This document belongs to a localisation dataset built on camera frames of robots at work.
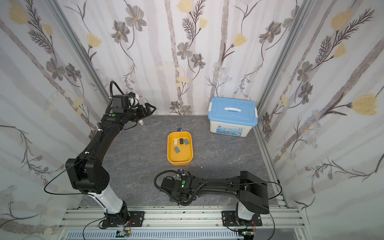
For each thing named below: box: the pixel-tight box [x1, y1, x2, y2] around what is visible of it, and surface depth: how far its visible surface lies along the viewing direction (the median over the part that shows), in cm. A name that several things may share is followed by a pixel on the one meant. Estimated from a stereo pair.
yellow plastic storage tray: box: [167, 131, 194, 166], surface depth 103 cm
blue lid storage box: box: [208, 96, 258, 138], surface depth 103 cm
